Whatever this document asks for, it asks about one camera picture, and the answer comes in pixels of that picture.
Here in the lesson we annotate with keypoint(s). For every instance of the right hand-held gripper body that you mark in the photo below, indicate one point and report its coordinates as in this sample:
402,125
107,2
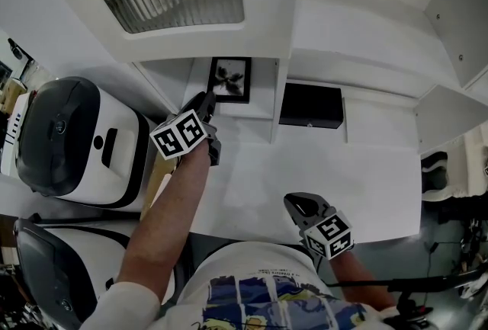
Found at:
329,237

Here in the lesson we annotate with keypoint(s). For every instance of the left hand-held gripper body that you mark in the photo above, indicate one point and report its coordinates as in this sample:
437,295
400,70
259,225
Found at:
179,134

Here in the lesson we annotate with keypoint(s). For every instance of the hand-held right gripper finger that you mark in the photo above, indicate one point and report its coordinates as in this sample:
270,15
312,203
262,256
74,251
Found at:
294,212
313,200

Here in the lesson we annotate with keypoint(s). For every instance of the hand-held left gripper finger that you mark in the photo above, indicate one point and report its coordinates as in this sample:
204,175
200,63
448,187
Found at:
209,107
196,103

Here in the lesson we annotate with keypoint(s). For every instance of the black framed flower picture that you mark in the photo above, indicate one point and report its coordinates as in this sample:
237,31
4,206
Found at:
228,79

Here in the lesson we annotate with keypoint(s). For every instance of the person's left forearm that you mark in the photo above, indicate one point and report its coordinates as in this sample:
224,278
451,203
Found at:
167,214

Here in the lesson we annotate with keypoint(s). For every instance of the person's right forearm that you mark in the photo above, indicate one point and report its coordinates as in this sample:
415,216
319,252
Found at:
354,279

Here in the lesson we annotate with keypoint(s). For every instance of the white desk with hutch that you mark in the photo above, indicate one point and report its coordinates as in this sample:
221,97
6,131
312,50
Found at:
305,176

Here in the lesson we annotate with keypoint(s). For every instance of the brown cardboard box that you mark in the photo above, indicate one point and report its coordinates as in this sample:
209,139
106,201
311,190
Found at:
158,183

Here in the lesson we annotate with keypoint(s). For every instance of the person's white printed shirt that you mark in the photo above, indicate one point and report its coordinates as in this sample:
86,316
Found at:
248,267

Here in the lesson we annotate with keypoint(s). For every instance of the black body-worn rig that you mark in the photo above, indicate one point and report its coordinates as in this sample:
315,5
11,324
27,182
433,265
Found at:
408,286

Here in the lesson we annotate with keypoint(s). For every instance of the black storage box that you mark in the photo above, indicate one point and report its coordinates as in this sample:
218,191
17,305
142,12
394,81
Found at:
309,103

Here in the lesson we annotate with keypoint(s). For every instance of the white and black mobile robot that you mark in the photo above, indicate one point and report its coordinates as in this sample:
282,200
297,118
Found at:
87,256
76,138

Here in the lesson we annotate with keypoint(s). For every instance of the black lamp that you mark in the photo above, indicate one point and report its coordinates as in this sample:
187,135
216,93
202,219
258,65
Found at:
15,48

